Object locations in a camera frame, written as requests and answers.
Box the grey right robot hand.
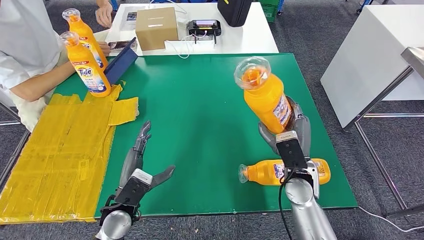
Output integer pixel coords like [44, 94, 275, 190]
[257, 96, 312, 158]

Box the person's left hand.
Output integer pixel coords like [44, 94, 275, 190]
[95, 1, 114, 29]

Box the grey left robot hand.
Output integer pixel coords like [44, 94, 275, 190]
[115, 119, 176, 191]

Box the person's right hand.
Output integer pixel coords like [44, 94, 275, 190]
[98, 41, 112, 58]

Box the orange detergent bottle clear cap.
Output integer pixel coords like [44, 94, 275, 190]
[237, 158, 331, 187]
[61, 8, 109, 71]
[60, 31, 112, 98]
[233, 56, 296, 135]

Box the tablet in blue case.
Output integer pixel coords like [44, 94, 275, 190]
[103, 37, 139, 85]

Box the brown cardboard box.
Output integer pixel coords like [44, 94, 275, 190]
[135, 6, 180, 52]

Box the person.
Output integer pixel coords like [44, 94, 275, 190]
[0, 0, 114, 133]

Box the yellow taped cardboard sheet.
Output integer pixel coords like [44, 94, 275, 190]
[0, 84, 139, 224]

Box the large white table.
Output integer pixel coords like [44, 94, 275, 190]
[320, 3, 424, 129]

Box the black handheld controller on stand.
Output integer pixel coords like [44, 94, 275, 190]
[186, 19, 222, 45]

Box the green plastic crate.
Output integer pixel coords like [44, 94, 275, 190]
[259, 0, 279, 23]

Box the black carrying case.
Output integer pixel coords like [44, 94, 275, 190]
[216, 0, 253, 28]

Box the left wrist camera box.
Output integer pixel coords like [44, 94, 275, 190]
[114, 168, 154, 208]

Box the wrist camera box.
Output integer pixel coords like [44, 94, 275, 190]
[275, 130, 309, 170]
[114, 168, 154, 208]

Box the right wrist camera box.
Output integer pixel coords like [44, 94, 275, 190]
[275, 130, 309, 170]

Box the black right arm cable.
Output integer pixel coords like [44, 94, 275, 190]
[277, 167, 294, 240]

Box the steel frame table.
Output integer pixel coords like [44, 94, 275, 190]
[342, 46, 424, 220]

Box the white floor cable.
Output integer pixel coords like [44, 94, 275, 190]
[357, 205, 424, 233]

